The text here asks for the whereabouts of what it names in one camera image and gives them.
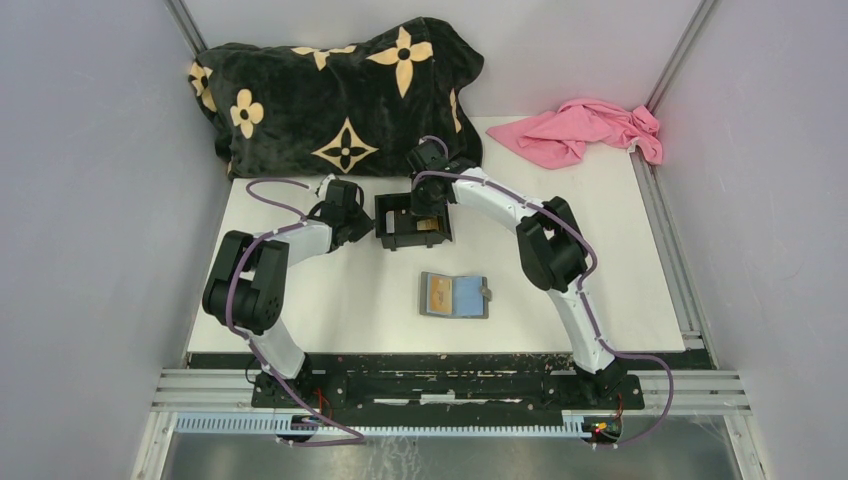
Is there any grey leather card holder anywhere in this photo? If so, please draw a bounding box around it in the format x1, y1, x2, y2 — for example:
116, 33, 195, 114
418, 272, 492, 319

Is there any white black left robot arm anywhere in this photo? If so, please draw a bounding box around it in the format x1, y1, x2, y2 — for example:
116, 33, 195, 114
201, 176, 373, 407

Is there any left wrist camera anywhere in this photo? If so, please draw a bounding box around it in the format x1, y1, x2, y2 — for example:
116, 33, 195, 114
316, 174, 337, 198

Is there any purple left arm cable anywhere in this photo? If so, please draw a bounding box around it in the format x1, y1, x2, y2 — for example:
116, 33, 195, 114
225, 177, 367, 448

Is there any orange credit card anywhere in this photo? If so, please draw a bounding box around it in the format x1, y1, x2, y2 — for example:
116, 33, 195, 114
426, 275, 453, 315

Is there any black plastic card box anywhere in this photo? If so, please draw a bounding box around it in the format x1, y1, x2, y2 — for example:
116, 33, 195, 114
374, 193, 453, 251

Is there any slotted grey cable duct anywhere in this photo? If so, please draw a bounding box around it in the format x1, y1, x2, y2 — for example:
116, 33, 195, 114
174, 413, 590, 439

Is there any black floral plush blanket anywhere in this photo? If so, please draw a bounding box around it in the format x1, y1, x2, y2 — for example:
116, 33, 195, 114
187, 17, 484, 179

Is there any stack of cards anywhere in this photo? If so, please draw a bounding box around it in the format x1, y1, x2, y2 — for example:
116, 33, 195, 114
385, 210, 441, 235

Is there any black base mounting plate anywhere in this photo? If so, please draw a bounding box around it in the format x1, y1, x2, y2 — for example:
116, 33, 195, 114
186, 351, 713, 429

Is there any pink cloth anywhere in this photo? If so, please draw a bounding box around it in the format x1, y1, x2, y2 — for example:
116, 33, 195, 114
487, 99, 664, 170

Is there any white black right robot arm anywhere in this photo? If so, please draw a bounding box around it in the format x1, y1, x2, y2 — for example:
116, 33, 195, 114
406, 140, 627, 408

